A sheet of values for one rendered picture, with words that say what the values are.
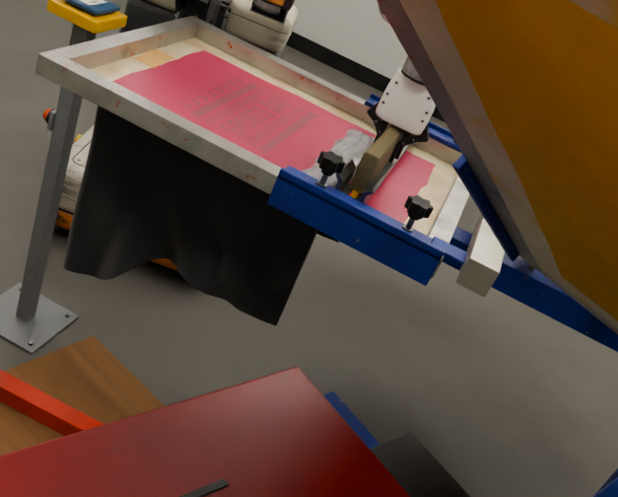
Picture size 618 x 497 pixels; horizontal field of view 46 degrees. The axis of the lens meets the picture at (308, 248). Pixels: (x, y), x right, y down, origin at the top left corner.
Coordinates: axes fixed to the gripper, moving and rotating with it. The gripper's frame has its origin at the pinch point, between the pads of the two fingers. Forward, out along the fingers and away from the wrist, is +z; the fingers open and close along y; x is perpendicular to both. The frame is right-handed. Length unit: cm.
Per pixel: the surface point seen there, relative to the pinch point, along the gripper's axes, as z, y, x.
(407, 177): 6.0, -5.8, -6.1
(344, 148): 5.3, 8.3, -2.6
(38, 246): 73, 76, -10
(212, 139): 2.5, 25.1, 28.0
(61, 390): 99, 51, 6
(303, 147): 6.0, 14.8, 5.0
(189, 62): 6.0, 48.6, -8.8
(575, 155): -37, -20, 89
